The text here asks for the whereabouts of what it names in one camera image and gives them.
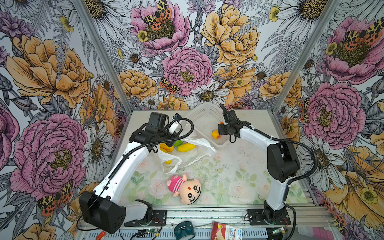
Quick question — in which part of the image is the yellow peach with blush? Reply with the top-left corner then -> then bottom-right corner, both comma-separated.
212,130 -> 221,140

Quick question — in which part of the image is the white plastic bag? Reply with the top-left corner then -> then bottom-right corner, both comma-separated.
157,138 -> 217,175

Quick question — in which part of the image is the yellow mango fruit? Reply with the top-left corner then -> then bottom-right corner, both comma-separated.
177,143 -> 197,153

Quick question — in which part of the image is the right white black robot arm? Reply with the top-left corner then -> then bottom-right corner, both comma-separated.
218,104 -> 300,224

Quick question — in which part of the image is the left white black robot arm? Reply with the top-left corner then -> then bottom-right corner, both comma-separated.
79,112 -> 182,234

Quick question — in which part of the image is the green lime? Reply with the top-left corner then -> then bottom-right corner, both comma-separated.
174,140 -> 184,147

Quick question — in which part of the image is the white plastic mesh basket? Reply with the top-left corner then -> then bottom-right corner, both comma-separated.
186,103 -> 247,149

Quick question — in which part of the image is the pink plush doll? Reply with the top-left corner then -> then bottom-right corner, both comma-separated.
167,175 -> 202,205

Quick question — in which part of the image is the green circuit board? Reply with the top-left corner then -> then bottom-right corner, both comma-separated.
138,228 -> 162,236

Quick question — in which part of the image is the teal tape roll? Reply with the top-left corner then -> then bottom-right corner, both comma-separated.
174,221 -> 195,240

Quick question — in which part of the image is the red white bandage box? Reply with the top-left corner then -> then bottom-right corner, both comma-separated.
211,222 -> 243,240

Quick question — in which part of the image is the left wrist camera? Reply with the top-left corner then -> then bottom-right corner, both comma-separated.
168,114 -> 182,136

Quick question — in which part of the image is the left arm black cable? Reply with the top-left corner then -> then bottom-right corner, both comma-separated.
76,117 -> 195,232

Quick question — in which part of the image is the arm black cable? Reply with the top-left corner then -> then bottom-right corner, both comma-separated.
219,103 -> 319,240
76,117 -> 195,232

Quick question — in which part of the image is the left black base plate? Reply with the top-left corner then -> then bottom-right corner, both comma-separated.
124,210 -> 168,227

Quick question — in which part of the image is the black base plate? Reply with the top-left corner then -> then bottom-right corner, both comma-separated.
247,207 -> 291,226
124,210 -> 168,227

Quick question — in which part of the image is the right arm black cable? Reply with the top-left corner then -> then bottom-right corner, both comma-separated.
219,103 -> 319,240

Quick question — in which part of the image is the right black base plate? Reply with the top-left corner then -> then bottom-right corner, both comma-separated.
247,207 -> 291,226

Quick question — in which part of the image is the red handled tool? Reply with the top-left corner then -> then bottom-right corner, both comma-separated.
96,231 -> 107,240

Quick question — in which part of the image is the aluminium front rail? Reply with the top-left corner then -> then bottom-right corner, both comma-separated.
83,205 -> 334,233

